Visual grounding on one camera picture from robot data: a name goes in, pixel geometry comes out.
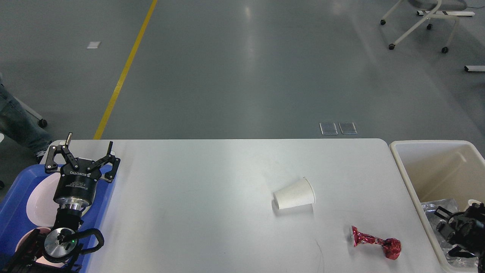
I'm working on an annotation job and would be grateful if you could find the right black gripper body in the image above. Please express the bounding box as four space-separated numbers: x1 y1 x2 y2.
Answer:
436 203 485 256

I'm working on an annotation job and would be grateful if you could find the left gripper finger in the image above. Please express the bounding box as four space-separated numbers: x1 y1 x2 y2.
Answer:
86 141 121 183
45 132 80 175

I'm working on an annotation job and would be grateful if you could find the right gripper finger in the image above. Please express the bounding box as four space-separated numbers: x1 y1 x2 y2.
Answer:
434 206 455 221
447 246 474 259

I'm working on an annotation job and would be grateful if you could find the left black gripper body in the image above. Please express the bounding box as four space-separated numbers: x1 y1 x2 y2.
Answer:
53 166 102 207

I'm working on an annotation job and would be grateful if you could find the foil sheet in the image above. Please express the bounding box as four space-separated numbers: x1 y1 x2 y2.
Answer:
421 198 478 272

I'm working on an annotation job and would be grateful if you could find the pink plate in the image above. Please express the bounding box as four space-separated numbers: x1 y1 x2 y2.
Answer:
26 173 83 228

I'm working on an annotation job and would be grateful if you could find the red foil wrapper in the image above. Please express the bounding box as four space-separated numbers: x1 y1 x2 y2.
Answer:
350 225 402 260

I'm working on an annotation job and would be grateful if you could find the pink ribbed mug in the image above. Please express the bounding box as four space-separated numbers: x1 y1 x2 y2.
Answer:
15 226 69 268

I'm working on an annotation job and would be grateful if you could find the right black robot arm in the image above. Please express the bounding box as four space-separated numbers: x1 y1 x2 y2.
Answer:
434 202 485 273

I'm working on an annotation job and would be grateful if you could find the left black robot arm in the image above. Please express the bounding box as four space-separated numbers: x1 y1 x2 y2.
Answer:
2 133 120 273

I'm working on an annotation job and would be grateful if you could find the light green plate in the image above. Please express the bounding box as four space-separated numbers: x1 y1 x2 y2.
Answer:
81 199 95 217

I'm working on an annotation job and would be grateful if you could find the beige plastic bin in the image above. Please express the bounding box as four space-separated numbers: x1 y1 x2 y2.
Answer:
389 140 485 273

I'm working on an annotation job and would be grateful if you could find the white chair base left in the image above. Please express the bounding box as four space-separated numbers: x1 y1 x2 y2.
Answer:
14 97 48 128

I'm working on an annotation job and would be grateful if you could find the person leg with sneaker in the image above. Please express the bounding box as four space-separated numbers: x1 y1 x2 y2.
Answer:
0 74 53 164

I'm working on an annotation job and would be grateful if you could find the blue plastic tray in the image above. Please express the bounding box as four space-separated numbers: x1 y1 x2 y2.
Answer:
0 164 116 268

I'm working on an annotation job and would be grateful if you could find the white bar on floor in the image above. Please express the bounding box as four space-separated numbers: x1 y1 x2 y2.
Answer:
464 65 485 72

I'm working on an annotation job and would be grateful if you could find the white rolling chair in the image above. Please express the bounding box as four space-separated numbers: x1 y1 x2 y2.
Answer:
388 0 476 54

